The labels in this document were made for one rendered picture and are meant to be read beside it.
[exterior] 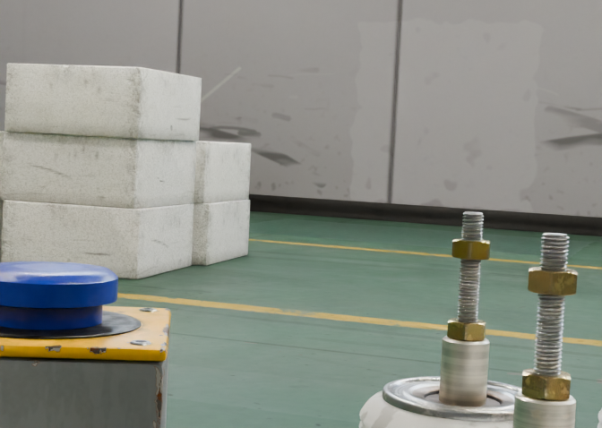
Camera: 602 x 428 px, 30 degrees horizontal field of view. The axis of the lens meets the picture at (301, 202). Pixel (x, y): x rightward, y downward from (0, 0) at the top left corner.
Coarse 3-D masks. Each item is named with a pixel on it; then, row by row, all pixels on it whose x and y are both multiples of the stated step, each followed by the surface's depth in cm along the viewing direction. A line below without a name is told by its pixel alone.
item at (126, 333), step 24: (120, 312) 34; (144, 312) 34; (168, 312) 35; (0, 336) 29; (24, 336) 29; (48, 336) 29; (72, 336) 29; (96, 336) 30; (120, 336) 30; (144, 336) 30; (144, 360) 29
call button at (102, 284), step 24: (0, 264) 32; (24, 264) 32; (48, 264) 32; (72, 264) 33; (0, 288) 30; (24, 288) 30; (48, 288) 30; (72, 288) 30; (96, 288) 30; (0, 312) 30; (24, 312) 30; (48, 312) 30; (72, 312) 30; (96, 312) 31
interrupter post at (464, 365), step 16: (448, 352) 52; (464, 352) 52; (480, 352) 52; (448, 368) 52; (464, 368) 52; (480, 368) 52; (448, 384) 52; (464, 384) 52; (480, 384) 52; (448, 400) 52; (464, 400) 52; (480, 400) 52
